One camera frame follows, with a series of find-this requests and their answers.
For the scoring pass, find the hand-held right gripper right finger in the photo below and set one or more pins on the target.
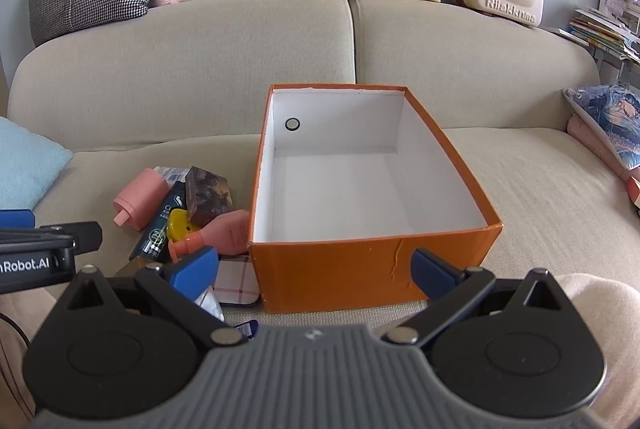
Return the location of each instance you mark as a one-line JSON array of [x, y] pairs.
[[432, 276]]

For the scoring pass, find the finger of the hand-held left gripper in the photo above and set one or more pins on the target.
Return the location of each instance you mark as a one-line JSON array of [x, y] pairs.
[[17, 219]]

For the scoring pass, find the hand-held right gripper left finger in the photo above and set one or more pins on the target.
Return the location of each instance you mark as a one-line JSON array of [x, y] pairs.
[[192, 271]]

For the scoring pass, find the salmon pink bottle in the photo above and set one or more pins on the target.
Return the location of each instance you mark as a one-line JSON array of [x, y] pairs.
[[225, 234]]

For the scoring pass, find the dark blue bottle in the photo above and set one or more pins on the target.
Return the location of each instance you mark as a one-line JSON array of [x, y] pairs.
[[160, 229]]

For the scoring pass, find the dark brown printed box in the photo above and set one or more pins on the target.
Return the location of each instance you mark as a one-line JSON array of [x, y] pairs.
[[207, 199]]

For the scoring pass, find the pink plastic cup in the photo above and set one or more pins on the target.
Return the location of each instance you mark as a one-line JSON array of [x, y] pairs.
[[142, 196]]

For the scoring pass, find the orange cardboard box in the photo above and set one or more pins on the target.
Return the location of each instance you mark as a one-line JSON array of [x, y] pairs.
[[325, 274]]

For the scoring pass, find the blue white small packet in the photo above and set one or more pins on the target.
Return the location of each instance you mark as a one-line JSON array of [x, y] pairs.
[[210, 304]]

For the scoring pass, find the plaid flat case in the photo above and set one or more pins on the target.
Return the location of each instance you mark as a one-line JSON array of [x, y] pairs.
[[237, 281]]

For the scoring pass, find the yellow plastic toy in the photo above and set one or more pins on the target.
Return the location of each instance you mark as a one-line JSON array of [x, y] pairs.
[[180, 224]]

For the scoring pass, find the light blue pillow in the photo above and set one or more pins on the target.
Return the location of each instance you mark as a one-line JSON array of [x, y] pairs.
[[25, 164]]

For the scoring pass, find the person's left leg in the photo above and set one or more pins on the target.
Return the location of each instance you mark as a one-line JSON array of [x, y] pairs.
[[10, 369]]

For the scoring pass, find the person's leg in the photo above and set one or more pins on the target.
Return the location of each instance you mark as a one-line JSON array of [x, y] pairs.
[[610, 334], [10, 369]]

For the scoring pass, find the person's right leg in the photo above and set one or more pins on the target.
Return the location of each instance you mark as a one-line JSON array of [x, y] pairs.
[[610, 334]]

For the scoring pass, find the beige sofa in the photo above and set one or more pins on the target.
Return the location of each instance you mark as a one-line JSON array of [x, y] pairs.
[[150, 84]]

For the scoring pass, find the red book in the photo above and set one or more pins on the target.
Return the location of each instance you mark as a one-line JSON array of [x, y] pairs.
[[634, 191]]

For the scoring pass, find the blue anime print pillow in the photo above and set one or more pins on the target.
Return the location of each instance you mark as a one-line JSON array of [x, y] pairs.
[[610, 119]]

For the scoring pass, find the grey desk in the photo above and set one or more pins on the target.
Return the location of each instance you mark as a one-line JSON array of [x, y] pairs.
[[612, 69]]

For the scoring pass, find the stack of books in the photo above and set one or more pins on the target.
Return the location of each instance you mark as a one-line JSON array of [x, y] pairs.
[[600, 34]]

